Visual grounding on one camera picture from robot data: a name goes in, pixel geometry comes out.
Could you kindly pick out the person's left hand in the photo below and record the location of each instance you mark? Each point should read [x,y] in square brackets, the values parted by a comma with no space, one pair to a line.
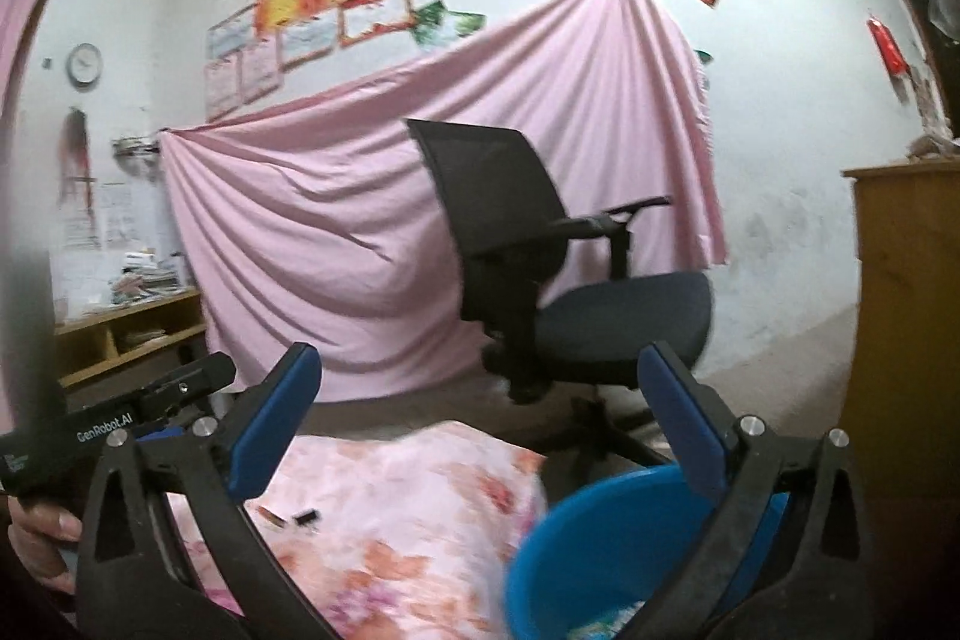
[41,542]

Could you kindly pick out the small metal wall rack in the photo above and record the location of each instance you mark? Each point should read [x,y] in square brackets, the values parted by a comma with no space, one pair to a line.
[136,147]

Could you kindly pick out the wooden cabinet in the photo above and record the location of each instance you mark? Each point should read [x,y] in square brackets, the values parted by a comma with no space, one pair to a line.
[907,347]

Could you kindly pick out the wooden shelf unit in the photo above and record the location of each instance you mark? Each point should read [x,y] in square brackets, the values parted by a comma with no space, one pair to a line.
[112,340]

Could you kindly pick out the small dark stick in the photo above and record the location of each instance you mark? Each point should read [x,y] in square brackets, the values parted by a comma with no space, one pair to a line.
[272,518]

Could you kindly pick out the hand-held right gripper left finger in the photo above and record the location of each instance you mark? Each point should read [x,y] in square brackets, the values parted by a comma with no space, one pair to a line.
[270,416]

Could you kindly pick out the red hanging ornament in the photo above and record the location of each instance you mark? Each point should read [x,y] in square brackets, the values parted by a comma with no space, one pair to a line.
[889,46]

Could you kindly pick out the pile of papers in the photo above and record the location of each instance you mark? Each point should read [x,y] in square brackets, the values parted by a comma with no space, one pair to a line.
[146,280]

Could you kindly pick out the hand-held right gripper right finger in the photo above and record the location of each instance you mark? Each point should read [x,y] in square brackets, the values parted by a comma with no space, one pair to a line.
[682,416]

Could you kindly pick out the dark wooden door frame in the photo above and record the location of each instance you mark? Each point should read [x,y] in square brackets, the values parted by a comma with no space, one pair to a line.
[919,18]

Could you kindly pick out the pink floral blanket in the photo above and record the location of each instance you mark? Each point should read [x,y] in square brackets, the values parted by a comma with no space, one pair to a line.
[390,535]

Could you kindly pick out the round wall clock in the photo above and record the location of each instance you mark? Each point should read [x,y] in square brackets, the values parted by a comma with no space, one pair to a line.
[85,63]

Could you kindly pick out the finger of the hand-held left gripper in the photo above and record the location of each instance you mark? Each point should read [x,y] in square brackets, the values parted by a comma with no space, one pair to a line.
[199,374]

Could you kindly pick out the group of wall certificates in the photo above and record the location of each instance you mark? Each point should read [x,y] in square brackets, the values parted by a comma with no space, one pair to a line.
[315,3]

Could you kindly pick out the clear plastic bag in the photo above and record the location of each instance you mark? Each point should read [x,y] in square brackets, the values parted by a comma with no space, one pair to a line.
[945,6]

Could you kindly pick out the green paper sticker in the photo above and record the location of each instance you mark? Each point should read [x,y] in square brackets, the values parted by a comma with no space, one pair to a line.
[431,21]
[468,22]

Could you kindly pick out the small black object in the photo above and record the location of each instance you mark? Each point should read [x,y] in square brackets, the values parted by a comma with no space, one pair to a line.
[306,517]

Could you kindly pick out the pink hanging sheet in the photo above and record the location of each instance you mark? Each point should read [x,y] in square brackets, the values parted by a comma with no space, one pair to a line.
[300,235]

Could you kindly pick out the red black knot ornament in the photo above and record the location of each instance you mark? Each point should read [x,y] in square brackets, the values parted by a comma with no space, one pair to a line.
[75,153]

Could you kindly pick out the black office chair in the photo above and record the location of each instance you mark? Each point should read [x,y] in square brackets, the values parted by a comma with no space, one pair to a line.
[487,190]

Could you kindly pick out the blue plastic basin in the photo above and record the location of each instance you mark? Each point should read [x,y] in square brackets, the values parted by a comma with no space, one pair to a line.
[585,550]

